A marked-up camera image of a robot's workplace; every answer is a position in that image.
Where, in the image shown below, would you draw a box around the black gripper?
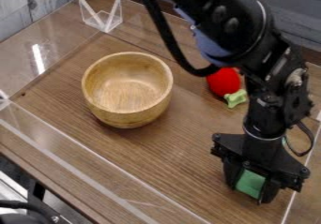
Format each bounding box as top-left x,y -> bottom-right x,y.
210,124 -> 310,203

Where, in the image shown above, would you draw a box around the green rectangular block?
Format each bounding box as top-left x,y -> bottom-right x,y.
235,170 -> 266,200

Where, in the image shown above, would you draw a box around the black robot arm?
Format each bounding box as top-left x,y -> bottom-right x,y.
142,0 -> 313,203

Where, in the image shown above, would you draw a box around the brown wooden bowl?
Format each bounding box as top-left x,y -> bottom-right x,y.
82,52 -> 172,128

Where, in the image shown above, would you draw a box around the red toy strawberry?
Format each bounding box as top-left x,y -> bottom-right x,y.
206,67 -> 247,109

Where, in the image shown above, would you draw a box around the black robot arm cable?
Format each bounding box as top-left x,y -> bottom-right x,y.
283,119 -> 316,157

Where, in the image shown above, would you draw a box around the black cable bottom left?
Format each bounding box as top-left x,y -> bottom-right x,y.
0,198 -> 55,224

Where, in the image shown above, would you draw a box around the clear acrylic corner bracket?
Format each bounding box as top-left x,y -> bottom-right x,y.
77,0 -> 123,33

